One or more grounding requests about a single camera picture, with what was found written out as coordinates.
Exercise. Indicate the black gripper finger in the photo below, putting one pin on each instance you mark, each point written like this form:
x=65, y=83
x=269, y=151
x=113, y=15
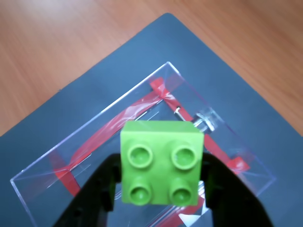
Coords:
x=92, y=189
x=232, y=196

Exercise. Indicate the transparent acrylic box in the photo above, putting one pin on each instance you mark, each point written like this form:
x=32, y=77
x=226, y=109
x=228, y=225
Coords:
x=165, y=113

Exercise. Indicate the green lego block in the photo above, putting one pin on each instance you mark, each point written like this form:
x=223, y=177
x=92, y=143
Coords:
x=161, y=142

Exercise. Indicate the small metal bolt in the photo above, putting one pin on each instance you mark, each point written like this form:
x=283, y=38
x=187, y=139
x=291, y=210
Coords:
x=201, y=123

